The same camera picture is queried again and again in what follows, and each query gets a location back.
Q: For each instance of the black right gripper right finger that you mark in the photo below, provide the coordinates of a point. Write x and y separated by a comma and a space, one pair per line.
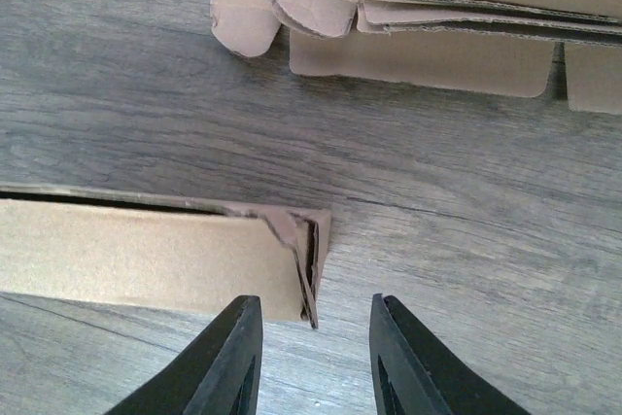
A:
413, 372

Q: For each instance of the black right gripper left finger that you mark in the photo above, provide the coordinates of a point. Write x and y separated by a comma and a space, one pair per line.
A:
217, 373

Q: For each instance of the cardboard box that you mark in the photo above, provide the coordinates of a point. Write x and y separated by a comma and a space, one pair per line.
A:
165, 252

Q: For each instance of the stack of flat cardboard blanks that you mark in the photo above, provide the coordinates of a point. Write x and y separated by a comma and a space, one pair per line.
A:
502, 47

